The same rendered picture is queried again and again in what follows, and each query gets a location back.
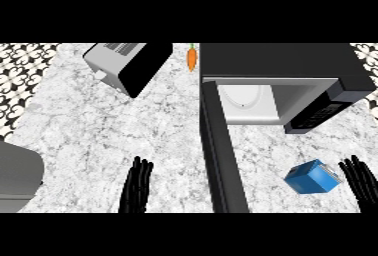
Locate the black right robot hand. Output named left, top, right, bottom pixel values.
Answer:
left=337, top=154, right=378, bottom=214

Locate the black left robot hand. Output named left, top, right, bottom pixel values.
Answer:
left=117, top=155, right=155, bottom=214

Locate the blue milk carton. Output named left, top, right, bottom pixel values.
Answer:
left=283, top=158, right=342, bottom=196

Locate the black microwave door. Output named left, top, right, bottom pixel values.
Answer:
left=198, top=80, right=251, bottom=214

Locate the black microwave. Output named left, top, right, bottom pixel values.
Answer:
left=198, top=43, right=378, bottom=135

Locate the silver toaster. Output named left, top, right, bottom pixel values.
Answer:
left=81, top=43, right=176, bottom=99

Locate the orange carrot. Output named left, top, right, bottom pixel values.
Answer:
left=186, top=43, right=199, bottom=73

